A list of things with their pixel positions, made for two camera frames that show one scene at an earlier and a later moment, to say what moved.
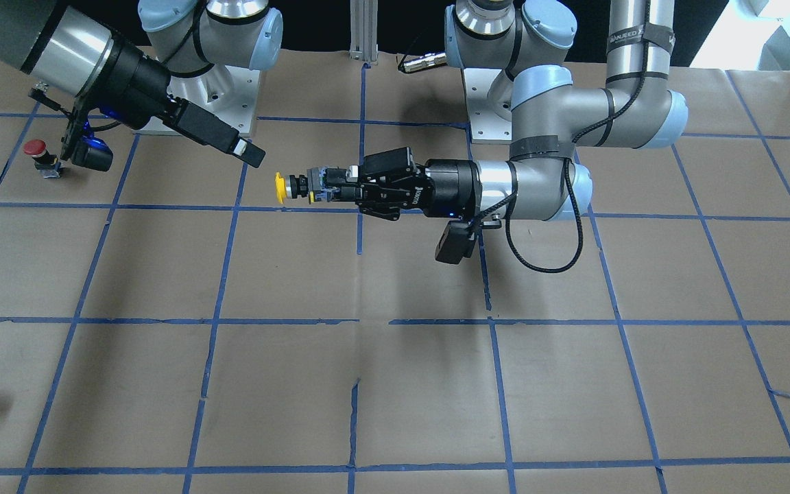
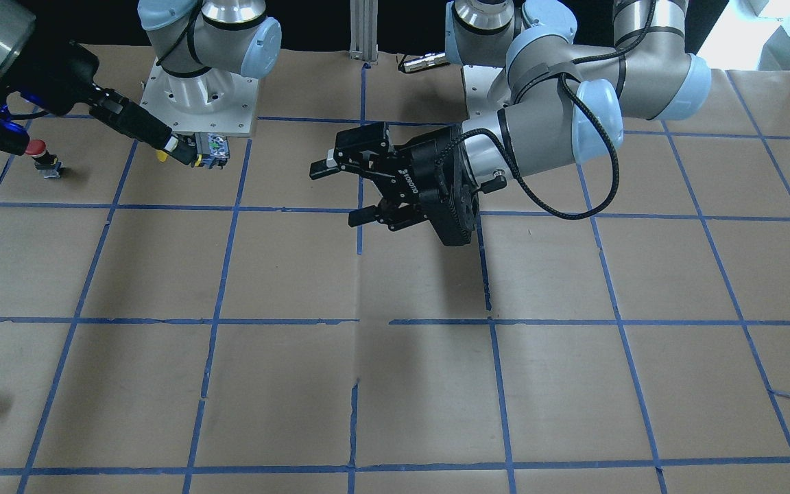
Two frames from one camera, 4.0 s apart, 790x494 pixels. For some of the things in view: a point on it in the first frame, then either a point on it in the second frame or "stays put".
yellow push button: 291,186 -> 213,151
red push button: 48,164 stays put
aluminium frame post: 364,18 stays put
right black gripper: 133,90 -> 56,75
